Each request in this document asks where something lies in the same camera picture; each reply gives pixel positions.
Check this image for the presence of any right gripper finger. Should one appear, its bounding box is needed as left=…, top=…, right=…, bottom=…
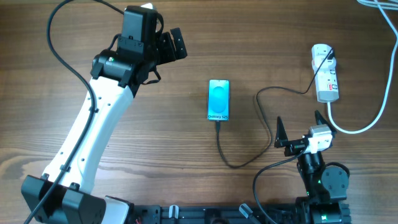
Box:
left=274, top=116, right=289, bottom=148
left=315, top=110, right=337, bottom=137

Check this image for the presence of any smartphone with cyan screen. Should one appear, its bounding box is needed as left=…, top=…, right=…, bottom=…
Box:
left=207, top=80, right=230, bottom=121

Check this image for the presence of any black USB charging cable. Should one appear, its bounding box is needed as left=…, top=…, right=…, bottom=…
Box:
left=215, top=49, right=336, bottom=169

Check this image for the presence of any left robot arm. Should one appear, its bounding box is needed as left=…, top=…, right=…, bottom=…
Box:
left=21, top=3, right=187, bottom=223

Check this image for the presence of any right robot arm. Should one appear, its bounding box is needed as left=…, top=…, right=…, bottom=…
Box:
left=274, top=111, right=351, bottom=223

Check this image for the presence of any white USB charger plug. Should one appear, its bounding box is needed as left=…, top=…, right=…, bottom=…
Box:
left=312, top=55, right=336, bottom=72

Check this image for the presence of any white power strip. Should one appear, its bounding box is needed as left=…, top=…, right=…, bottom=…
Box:
left=312, top=44, right=339, bottom=103

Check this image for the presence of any white power strip cord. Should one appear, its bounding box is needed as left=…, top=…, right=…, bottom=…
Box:
left=326, top=0, right=398, bottom=135

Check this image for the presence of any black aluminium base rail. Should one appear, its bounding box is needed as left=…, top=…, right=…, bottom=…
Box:
left=130, top=203, right=352, bottom=224

